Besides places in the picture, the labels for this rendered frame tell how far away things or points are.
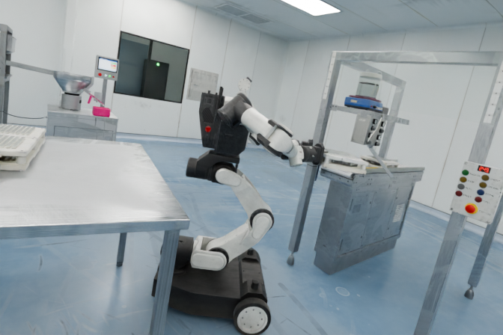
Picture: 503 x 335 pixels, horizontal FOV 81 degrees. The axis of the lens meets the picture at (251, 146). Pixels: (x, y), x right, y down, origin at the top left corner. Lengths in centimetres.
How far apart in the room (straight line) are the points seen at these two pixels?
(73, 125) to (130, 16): 341
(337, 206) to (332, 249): 34
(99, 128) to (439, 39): 510
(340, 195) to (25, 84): 531
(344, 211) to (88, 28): 528
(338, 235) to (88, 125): 260
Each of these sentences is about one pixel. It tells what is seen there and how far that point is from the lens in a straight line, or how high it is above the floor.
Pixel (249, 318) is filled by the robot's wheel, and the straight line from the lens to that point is 180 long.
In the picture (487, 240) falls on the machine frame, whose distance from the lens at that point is 301.
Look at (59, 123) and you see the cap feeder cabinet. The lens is 342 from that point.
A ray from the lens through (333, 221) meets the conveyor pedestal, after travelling 244.
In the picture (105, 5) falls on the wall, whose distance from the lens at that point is 634.
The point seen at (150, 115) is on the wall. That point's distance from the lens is 649.
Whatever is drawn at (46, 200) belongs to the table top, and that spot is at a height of 82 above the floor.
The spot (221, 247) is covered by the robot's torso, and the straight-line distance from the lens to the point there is 183.
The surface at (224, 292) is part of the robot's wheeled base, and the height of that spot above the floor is 17.
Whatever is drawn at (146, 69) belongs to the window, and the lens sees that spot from 641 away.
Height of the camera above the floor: 123
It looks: 9 degrees down
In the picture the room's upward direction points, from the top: 11 degrees clockwise
